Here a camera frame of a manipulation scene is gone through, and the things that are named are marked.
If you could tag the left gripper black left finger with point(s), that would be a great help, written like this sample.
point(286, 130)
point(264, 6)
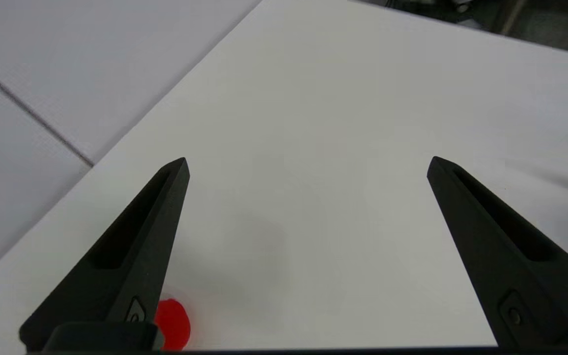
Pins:
point(126, 276)

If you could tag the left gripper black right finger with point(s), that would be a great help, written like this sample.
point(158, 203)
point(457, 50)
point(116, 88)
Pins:
point(530, 296)

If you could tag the red toy duck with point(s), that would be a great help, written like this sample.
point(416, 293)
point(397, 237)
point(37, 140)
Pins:
point(175, 323)

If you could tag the dark robot base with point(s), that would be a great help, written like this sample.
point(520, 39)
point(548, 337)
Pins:
point(550, 24)

